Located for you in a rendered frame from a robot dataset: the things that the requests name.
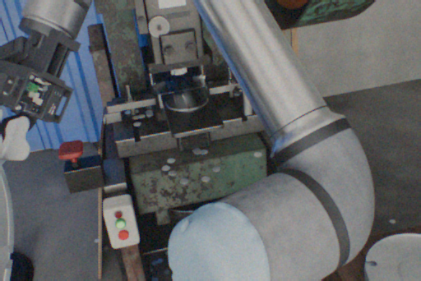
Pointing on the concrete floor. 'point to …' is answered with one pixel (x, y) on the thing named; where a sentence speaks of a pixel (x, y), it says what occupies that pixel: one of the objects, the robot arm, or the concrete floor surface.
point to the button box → (126, 223)
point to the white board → (101, 199)
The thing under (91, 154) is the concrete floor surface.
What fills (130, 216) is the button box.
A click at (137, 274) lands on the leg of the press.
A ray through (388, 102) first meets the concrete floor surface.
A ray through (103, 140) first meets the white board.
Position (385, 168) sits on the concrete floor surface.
